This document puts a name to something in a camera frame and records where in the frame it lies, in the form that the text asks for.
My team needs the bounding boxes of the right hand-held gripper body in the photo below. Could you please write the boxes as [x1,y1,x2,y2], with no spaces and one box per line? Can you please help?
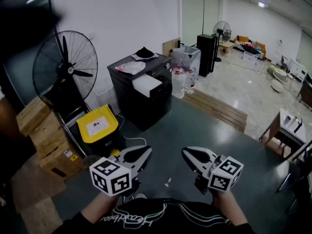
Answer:
[194,155,244,195]

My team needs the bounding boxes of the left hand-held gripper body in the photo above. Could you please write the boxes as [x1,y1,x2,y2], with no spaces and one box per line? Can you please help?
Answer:
[89,152,142,197]

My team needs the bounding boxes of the white pull-out drawer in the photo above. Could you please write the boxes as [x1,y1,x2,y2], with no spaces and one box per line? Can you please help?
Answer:
[131,73,173,99]

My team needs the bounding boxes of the person's left forearm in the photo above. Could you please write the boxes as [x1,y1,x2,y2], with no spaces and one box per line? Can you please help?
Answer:
[80,193,120,225]

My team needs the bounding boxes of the person's right forearm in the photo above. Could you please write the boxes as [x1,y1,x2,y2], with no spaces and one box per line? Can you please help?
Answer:
[212,189,248,226]

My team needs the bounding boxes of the pink detergent pouch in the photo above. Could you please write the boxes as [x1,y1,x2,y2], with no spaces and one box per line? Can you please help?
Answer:
[115,61,146,74]

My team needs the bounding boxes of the black washing machine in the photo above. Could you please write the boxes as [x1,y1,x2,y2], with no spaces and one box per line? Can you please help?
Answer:
[107,53,173,132]

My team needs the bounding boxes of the yellow-lidded black waste bin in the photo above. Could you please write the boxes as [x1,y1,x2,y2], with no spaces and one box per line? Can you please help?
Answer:
[76,104,127,157]

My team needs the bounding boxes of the wooden slatted board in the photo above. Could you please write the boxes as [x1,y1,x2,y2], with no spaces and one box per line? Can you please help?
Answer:
[180,89,248,133]

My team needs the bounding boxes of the person's black printed shirt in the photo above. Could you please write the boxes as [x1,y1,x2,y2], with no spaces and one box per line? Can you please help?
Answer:
[52,197,256,234]

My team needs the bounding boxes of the brown white-topped side table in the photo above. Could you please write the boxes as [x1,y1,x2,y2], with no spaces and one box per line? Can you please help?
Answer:
[258,107,308,158]

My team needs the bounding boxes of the flattened cardboard sheet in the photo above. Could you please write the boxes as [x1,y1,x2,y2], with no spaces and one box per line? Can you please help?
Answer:
[9,155,66,229]

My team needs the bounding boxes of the clear plastic storage bin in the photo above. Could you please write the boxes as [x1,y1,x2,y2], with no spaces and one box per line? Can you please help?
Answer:
[170,45,202,75]

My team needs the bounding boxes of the tall black cabinet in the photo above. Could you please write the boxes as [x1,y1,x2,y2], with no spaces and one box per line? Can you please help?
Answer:
[196,34,219,78]

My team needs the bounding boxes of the black cloth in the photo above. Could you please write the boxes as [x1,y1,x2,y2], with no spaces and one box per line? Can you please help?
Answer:
[135,46,155,59]

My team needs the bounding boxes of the round white low table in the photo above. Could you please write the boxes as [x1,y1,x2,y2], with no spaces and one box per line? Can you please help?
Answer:
[273,68,288,79]
[271,79,285,92]

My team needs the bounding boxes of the white storage box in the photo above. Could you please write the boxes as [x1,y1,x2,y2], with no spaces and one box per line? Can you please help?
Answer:
[243,50,258,63]

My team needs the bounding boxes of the plain wooden board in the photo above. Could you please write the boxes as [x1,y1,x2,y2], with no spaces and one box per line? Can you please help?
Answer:
[162,38,181,58]

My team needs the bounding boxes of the small wooden table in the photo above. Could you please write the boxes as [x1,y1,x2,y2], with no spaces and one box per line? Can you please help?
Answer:
[218,41,234,58]

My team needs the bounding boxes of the orange sofa with clothes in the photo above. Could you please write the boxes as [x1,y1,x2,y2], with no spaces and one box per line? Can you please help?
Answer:
[233,35,267,59]

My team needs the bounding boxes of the dark brown wooden cabinet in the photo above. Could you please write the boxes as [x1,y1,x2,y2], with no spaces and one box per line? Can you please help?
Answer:
[297,74,312,112]

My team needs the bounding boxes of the white cabinet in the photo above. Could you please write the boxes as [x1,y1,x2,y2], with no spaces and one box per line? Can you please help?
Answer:
[289,58,308,82]

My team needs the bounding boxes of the white cable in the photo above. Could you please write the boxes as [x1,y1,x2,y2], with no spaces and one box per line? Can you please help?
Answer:
[114,113,147,147]

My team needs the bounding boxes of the large black pedestal fan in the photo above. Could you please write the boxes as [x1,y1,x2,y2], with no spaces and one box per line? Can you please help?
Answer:
[32,30,99,157]

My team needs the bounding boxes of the small black pedestal fan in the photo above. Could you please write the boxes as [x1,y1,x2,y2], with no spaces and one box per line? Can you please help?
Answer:
[212,20,232,62]

